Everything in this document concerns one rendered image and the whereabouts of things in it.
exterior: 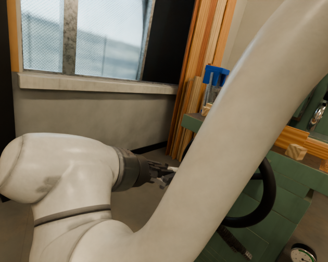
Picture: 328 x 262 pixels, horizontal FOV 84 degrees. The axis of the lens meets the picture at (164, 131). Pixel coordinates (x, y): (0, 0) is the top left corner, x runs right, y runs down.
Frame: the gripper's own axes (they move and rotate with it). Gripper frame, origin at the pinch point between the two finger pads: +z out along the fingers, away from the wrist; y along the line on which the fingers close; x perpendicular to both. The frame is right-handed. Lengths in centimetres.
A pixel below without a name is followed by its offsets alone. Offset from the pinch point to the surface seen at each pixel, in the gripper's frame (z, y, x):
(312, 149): 34, -27, -26
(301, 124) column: 50, -20, -37
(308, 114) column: 48, -21, -42
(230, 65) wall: 237, 122, -141
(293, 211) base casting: 25.2, -30.5, -4.7
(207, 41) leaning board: 135, 111, -120
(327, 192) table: 21.6, -34.6, -14.6
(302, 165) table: 20.1, -26.8, -18.7
